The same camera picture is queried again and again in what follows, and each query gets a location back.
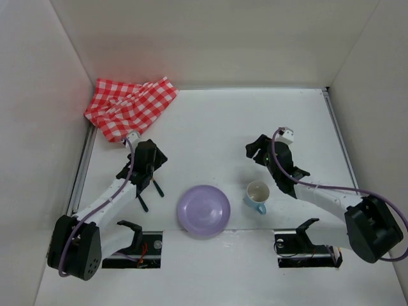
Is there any gold knife black handle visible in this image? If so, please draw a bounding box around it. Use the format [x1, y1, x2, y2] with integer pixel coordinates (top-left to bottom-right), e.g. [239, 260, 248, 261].
[152, 178, 164, 198]

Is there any light blue mug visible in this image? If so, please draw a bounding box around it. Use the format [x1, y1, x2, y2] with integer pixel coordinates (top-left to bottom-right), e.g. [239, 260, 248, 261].
[245, 181, 270, 215]

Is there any gold fork black handle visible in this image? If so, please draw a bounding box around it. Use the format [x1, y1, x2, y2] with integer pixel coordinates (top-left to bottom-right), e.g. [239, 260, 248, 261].
[137, 194, 149, 212]

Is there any red white checkered cloth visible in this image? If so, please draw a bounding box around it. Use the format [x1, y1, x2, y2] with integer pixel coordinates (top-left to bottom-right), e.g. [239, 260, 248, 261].
[84, 77, 179, 143]

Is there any purple plate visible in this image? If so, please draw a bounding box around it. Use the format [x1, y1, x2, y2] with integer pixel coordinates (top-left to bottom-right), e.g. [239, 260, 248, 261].
[177, 185, 231, 238]

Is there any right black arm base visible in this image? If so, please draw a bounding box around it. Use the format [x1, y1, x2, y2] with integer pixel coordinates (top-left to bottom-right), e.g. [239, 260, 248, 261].
[273, 218, 343, 268]

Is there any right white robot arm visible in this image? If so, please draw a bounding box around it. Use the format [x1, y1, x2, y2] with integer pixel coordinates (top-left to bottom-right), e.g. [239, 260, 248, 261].
[245, 129, 404, 263]

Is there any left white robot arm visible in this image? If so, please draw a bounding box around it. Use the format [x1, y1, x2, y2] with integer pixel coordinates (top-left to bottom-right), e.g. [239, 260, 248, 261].
[47, 134, 168, 281]

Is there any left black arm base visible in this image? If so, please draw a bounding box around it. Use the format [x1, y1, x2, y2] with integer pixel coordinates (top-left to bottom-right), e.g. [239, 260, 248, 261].
[101, 221, 163, 269]

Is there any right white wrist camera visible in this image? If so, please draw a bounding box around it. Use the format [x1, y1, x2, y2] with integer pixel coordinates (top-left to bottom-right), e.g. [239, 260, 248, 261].
[276, 127, 294, 145]

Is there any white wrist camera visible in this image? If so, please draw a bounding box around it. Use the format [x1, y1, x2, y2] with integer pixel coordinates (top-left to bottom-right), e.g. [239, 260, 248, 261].
[276, 127, 294, 145]
[124, 131, 142, 149]

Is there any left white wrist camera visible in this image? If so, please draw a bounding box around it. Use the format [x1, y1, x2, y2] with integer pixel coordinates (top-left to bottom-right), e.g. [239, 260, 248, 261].
[124, 131, 142, 149]

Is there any left aluminium rail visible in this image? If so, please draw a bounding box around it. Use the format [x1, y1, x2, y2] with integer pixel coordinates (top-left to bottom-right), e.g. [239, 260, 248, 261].
[66, 123, 96, 216]

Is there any aluminium rail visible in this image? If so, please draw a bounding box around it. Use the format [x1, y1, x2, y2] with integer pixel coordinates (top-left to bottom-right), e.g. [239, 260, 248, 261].
[66, 123, 96, 216]
[322, 87, 358, 188]

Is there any right aluminium rail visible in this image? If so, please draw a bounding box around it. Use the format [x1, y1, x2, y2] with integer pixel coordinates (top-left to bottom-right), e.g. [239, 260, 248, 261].
[322, 87, 358, 188]

